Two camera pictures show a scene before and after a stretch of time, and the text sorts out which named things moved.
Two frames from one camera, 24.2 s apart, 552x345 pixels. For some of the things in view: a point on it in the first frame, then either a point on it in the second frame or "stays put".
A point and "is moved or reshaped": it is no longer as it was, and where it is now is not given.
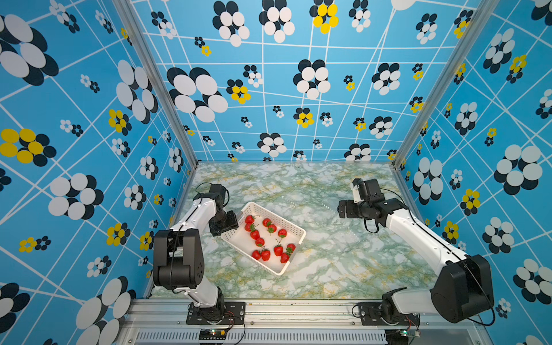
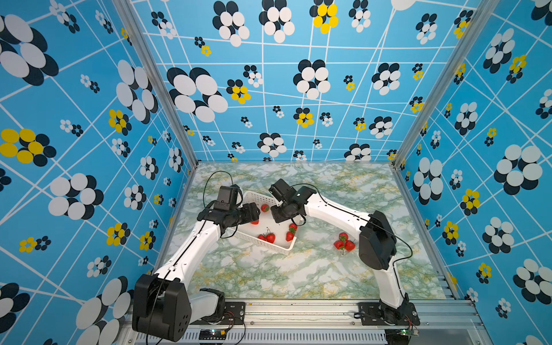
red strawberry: (284, 258) -> (290, 235)
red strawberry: (249, 219) is moved or reshaped
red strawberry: (249, 227) -> (339, 244)
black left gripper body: (224, 222) -> (246, 213)
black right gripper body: (357, 210) -> (280, 213)
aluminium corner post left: (125, 8) stays put
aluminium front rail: (166, 322) stays put
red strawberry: (278, 250) -> (271, 238)
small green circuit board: (212, 334) stays put
